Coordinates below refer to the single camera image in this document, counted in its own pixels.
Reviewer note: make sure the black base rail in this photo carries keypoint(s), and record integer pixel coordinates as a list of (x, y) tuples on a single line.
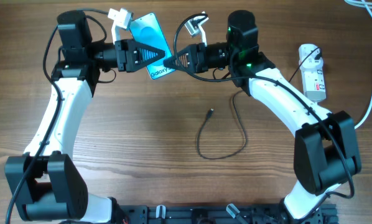
[(254, 214)]

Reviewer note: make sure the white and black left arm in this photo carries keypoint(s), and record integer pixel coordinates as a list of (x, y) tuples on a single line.
[(44, 182)]

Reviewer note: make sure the white USB charger plug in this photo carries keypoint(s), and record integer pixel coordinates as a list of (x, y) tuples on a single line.
[(310, 57)]

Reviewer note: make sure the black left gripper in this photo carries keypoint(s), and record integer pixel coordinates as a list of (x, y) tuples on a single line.
[(129, 57)]

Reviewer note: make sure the blue Galaxy smartphone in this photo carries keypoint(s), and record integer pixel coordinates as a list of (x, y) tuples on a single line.
[(147, 30)]

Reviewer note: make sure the white power strip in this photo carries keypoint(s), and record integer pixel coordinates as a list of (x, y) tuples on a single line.
[(313, 84)]

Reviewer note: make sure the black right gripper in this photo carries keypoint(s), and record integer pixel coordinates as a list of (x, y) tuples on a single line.
[(193, 50)]

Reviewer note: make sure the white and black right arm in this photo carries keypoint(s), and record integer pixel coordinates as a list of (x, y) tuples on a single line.
[(326, 153)]

